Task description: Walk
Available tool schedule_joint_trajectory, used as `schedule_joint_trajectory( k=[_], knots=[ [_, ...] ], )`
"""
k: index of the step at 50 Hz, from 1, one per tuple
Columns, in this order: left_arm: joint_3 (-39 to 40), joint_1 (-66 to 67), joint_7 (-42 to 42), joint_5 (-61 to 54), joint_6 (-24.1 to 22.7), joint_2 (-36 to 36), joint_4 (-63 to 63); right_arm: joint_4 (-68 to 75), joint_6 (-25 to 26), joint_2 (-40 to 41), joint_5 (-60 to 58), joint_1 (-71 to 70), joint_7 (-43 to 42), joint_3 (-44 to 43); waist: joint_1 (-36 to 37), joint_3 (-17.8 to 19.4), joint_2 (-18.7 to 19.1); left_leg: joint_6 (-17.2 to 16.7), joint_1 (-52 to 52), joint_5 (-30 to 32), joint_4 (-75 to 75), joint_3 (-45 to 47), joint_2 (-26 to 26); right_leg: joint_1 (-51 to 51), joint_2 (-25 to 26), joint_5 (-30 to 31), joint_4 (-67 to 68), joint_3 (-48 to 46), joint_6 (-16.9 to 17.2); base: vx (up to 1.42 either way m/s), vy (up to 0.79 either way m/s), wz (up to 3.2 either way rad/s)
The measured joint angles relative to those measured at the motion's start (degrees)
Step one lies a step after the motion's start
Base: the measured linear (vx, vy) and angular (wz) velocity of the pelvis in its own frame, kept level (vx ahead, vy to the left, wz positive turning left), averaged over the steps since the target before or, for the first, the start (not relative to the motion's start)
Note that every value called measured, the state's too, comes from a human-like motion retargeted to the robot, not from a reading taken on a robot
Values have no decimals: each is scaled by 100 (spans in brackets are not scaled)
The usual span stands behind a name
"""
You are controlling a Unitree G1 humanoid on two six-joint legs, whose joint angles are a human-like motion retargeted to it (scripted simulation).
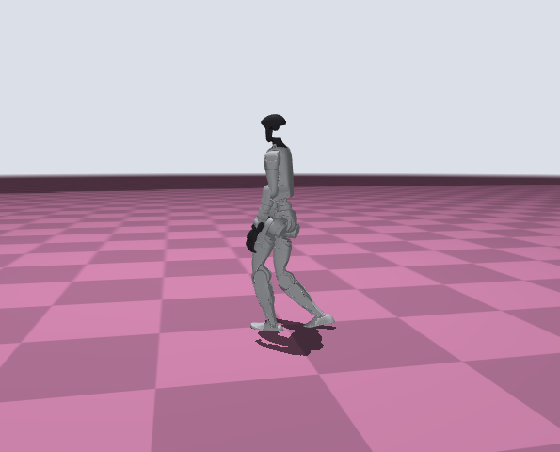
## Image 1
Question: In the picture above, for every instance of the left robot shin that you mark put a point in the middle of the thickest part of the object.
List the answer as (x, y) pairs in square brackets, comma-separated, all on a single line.
[(265, 294)]

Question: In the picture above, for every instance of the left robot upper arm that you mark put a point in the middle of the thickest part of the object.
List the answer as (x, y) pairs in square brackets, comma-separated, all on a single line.
[(272, 161)]

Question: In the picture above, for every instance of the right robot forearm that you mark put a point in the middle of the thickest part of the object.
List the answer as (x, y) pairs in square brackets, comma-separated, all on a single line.
[(273, 208)]

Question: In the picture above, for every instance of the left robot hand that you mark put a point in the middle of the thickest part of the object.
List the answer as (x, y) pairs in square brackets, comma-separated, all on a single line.
[(252, 236)]

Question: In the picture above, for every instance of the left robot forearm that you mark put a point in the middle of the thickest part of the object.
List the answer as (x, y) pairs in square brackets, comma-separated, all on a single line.
[(265, 207)]

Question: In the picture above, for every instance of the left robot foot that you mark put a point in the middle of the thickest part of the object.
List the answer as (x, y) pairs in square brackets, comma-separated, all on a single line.
[(265, 327)]

